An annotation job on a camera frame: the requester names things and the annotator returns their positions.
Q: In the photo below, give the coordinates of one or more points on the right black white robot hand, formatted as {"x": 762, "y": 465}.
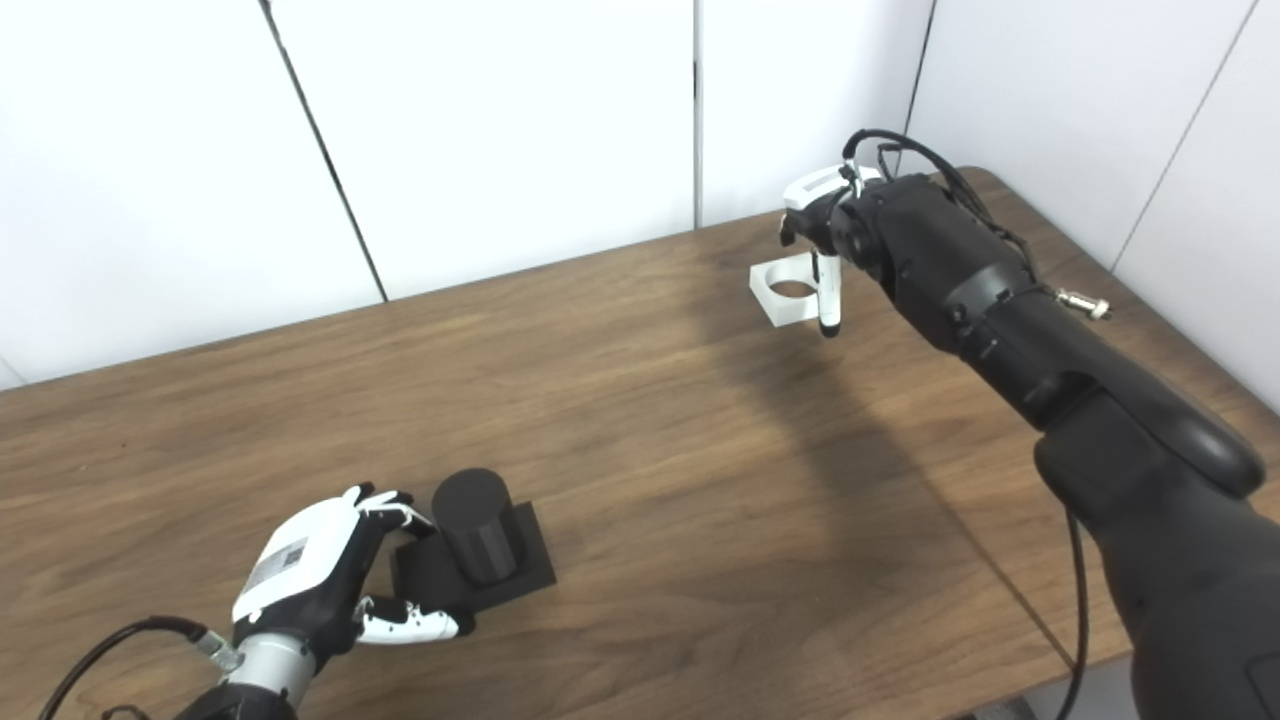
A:
{"x": 828, "y": 290}

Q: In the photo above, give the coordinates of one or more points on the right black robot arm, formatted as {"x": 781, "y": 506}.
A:
{"x": 1100, "y": 420}

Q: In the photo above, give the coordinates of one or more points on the black peg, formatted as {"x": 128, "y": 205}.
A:
{"x": 480, "y": 530}

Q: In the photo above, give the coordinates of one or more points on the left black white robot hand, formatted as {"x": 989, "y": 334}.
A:
{"x": 305, "y": 555}

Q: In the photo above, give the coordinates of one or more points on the white square piece with hole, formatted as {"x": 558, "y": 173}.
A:
{"x": 785, "y": 310}

